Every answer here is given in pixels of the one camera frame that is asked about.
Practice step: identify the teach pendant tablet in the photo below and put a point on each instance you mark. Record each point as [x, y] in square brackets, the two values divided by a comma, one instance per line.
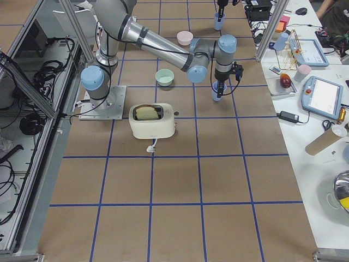
[322, 97]
[308, 52]

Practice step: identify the light blue plastic cup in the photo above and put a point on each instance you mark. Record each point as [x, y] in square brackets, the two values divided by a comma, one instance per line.
[218, 22]

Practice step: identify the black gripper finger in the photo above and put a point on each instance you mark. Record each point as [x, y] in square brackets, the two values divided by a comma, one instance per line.
[219, 89]
[220, 12]

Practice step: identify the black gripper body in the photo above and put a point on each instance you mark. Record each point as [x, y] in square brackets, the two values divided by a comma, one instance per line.
[221, 3]
[221, 77]

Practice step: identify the pink bowl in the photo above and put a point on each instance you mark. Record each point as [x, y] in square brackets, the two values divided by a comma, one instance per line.
[184, 38]

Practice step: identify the white toaster with bread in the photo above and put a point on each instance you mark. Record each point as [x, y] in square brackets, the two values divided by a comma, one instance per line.
[152, 121]

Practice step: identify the cardboard tube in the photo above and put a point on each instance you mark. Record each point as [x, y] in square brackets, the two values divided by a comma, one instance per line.
[329, 137]

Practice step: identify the green bowl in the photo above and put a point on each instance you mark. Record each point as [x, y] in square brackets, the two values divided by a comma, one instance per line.
[164, 77]

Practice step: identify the metal bowl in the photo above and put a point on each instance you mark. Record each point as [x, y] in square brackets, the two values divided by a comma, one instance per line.
[338, 197]

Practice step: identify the teach pendant tablet far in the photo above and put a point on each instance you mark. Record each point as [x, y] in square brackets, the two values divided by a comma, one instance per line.
[308, 52]

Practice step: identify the gold wire rack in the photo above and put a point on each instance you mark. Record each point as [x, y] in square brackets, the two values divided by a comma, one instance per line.
[288, 58]

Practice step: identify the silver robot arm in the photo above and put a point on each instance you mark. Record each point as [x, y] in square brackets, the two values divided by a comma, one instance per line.
[115, 19]

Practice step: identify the black power adapter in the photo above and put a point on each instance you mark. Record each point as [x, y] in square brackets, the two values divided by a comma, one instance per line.
[287, 116]

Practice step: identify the teach pendant tablet near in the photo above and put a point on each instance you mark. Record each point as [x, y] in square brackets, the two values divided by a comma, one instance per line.
[322, 97]

